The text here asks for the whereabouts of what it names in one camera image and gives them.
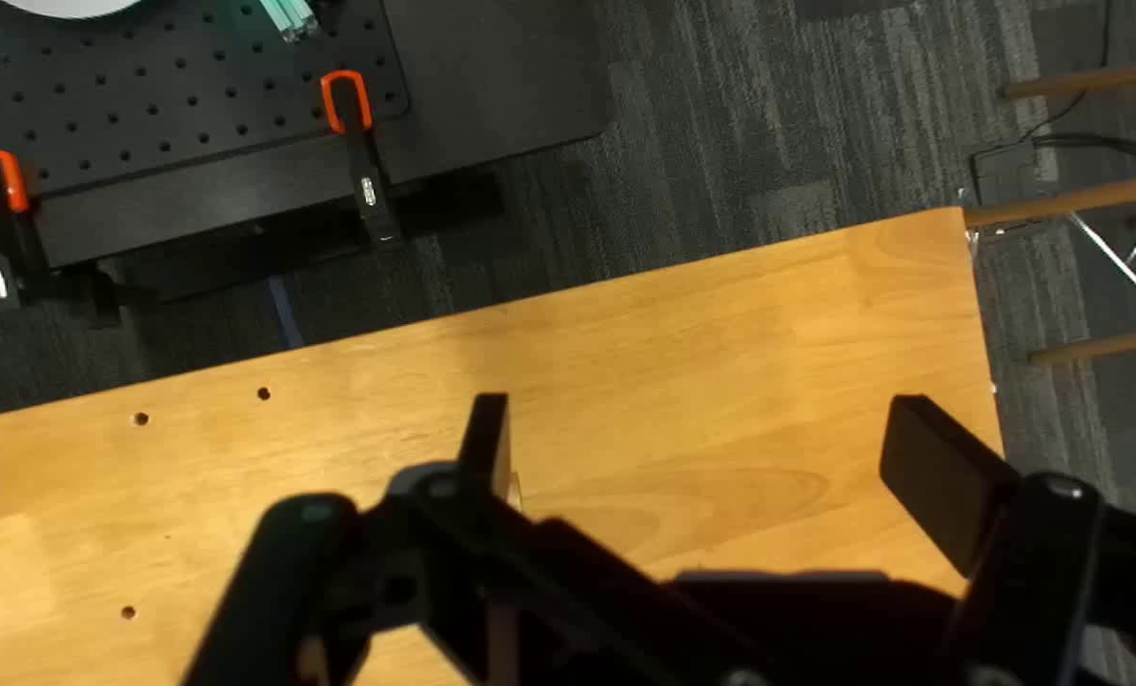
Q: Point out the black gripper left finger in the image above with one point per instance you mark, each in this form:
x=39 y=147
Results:
x=484 y=445

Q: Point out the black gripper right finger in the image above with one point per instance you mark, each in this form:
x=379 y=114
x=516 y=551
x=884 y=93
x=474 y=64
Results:
x=944 y=479

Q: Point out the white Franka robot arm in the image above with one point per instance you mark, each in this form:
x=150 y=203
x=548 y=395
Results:
x=69 y=4

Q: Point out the wooden stand leg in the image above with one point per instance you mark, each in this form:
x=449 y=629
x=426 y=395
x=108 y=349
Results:
x=1089 y=80
x=1104 y=344
x=1076 y=203

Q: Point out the white metal stand brace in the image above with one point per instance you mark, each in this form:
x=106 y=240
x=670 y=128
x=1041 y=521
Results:
x=1123 y=268

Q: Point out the black cart table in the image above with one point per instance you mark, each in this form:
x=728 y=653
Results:
x=503 y=79

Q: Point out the aluminium rail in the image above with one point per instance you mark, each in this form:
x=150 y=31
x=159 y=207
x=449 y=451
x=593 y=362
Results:
x=288 y=14

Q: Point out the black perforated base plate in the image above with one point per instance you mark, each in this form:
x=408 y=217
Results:
x=150 y=89

